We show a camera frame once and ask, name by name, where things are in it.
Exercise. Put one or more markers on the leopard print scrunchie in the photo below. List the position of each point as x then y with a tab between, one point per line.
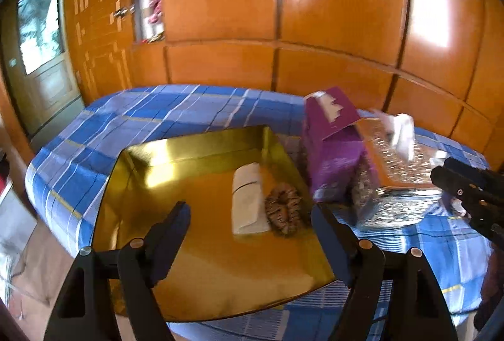
283	209

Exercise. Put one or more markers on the gold tray box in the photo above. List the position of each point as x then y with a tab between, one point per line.
216	274

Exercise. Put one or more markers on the purple tissue box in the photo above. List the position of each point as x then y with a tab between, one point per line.
332	143

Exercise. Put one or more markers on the silver ornate tissue box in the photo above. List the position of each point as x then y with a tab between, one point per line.
386	190

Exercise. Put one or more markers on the wooden wardrobe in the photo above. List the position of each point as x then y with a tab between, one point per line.
440	61

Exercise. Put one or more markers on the white tissue sheet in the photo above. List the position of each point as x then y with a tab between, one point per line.
400	129

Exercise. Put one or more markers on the wooden glass door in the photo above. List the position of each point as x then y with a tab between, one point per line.
39	71

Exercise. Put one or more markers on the white folded cloth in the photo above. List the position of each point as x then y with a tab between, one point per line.
248	201

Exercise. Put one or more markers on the blue plaid bed sheet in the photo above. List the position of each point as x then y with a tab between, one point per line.
66	180

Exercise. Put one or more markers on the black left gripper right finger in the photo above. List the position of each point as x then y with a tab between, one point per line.
417	309

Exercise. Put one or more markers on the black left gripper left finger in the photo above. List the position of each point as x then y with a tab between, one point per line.
84	308

